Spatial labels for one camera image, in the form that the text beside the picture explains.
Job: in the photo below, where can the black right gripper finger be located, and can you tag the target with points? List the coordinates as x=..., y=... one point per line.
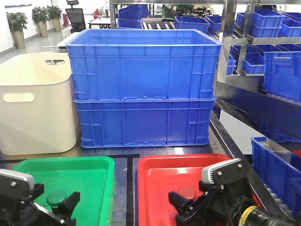
x=181, y=204
x=210, y=189

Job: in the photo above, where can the lower stacked blue crate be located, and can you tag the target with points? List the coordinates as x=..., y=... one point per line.
x=145, y=123

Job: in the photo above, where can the beige plastic bin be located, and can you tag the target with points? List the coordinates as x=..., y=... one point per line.
x=37, y=111

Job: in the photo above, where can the stacked blue crate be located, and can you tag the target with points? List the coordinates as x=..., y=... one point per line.
x=145, y=123
x=124, y=64

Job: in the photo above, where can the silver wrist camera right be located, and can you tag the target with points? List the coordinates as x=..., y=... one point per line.
x=225, y=172

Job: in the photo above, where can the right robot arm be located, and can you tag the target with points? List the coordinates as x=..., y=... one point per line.
x=258, y=216

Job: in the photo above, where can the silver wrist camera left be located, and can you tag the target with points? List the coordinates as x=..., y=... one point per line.
x=15, y=184

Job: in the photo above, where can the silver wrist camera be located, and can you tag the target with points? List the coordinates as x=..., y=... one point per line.
x=15, y=184
x=225, y=172

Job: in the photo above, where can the potted green plant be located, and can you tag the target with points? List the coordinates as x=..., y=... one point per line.
x=17, y=23

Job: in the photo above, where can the green plastic tray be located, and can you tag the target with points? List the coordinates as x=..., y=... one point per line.
x=92, y=176

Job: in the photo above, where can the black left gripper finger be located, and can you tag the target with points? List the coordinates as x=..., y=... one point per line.
x=36, y=192
x=66, y=208

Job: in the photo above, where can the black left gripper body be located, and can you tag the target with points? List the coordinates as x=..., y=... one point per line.
x=15, y=212

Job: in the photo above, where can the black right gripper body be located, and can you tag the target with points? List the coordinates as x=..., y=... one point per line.
x=223, y=209

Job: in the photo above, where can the red mushroom push button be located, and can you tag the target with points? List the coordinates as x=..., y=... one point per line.
x=187, y=192

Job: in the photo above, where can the red plastic tray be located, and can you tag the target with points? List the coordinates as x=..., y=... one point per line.
x=160, y=174

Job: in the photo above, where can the green mushroom push button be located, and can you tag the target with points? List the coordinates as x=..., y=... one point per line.
x=56, y=197

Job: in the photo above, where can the upper stacked blue crate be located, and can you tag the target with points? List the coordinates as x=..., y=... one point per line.
x=124, y=64

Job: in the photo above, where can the black office chair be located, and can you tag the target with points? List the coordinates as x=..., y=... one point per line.
x=76, y=16

